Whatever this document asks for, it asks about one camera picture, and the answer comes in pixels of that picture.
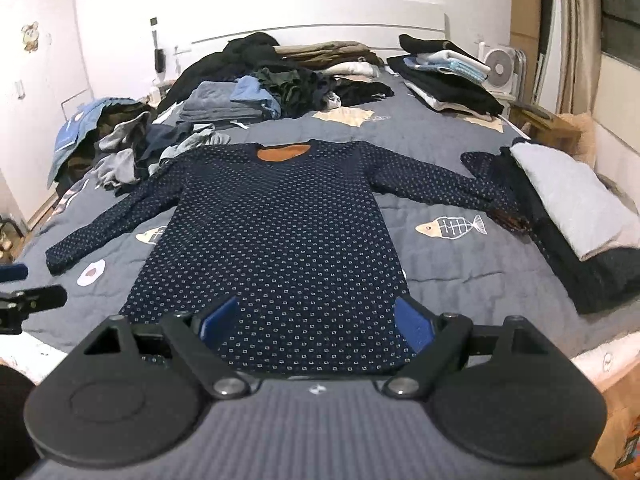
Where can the grey quilt with fish print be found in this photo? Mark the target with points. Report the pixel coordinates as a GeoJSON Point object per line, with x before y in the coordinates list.
{"type": "Point", "coordinates": [450, 280]}

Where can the brown garment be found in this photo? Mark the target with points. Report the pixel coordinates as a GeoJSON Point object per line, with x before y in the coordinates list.
{"type": "Point", "coordinates": [112, 117]}

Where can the beige folded pants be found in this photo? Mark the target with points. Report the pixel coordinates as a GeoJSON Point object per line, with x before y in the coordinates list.
{"type": "Point", "coordinates": [325, 50]}

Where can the dark folded garment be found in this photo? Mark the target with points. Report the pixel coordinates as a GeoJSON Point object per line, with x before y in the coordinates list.
{"type": "Point", "coordinates": [590, 280]}

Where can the grey hoodie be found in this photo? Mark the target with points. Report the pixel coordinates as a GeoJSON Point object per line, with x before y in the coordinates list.
{"type": "Point", "coordinates": [122, 135]}

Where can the stack of folded clothes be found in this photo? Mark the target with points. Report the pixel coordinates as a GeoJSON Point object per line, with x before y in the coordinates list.
{"type": "Point", "coordinates": [450, 87]}

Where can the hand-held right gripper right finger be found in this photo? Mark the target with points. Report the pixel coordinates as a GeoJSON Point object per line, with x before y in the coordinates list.
{"type": "Point", "coordinates": [415, 322]}

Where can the black jacket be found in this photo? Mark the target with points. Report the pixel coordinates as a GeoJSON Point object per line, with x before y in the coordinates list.
{"type": "Point", "coordinates": [215, 67]}

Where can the white wardrobe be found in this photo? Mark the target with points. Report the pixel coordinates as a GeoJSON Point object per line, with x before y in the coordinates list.
{"type": "Point", "coordinates": [45, 85]}

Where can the dark green garment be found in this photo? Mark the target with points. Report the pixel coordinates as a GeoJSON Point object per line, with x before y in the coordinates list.
{"type": "Point", "coordinates": [290, 85]}

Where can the navy dotted sweater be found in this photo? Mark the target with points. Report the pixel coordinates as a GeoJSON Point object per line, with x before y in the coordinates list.
{"type": "Point", "coordinates": [280, 240]}

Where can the beige curtain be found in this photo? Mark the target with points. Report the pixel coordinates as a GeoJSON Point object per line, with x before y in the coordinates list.
{"type": "Point", "coordinates": [575, 35]}

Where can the person's dark trouser leg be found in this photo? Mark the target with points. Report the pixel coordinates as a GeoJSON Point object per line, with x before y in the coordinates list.
{"type": "Point", "coordinates": [12, 410]}

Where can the grey-blue folded pants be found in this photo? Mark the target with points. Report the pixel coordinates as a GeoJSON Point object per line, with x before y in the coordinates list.
{"type": "Point", "coordinates": [210, 100]}

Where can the cartoon wall sticker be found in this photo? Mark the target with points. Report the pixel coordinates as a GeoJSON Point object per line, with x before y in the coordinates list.
{"type": "Point", "coordinates": [30, 37]}

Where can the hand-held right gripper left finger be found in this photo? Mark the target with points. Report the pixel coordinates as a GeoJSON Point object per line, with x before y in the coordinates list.
{"type": "Point", "coordinates": [220, 322]}

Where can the light blue shirt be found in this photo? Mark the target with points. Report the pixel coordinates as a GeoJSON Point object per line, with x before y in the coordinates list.
{"type": "Point", "coordinates": [250, 91]}

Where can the navy garment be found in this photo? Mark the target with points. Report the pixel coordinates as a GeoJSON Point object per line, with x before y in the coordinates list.
{"type": "Point", "coordinates": [160, 145]}

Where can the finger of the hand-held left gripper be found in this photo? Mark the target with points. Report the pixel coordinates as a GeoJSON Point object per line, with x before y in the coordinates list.
{"type": "Point", "coordinates": [40, 297]}
{"type": "Point", "coordinates": [12, 272]}

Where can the printed cardboard box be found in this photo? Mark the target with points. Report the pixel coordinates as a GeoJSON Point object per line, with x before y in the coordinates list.
{"type": "Point", "coordinates": [620, 410]}

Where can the window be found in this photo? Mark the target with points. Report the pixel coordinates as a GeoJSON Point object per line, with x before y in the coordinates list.
{"type": "Point", "coordinates": [620, 20]}

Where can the white fan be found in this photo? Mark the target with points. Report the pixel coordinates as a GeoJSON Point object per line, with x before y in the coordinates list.
{"type": "Point", "coordinates": [497, 67]}

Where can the white mattress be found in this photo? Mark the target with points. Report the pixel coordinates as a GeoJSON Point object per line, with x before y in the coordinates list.
{"type": "Point", "coordinates": [35, 350]}

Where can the wooden nightstand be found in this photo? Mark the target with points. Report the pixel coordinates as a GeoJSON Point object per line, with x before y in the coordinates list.
{"type": "Point", "coordinates": [550, 130]}

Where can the grey folded garment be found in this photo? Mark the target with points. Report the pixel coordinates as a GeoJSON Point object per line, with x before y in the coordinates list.
{"type": "Point", "coordinates": [570, 195]}

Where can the blue denim garment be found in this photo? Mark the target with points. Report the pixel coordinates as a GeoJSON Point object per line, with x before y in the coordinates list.
{"type": "Point", "coordinates": [75, 130]}

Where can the light grey crumpled garment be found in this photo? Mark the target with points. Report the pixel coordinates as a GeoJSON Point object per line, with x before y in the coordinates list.
{"type": "Point", "coordinates": [200, 140]}

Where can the black garment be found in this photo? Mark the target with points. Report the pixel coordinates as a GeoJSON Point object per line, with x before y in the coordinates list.
{"type": "Point", "coordinates": [362, 91]}

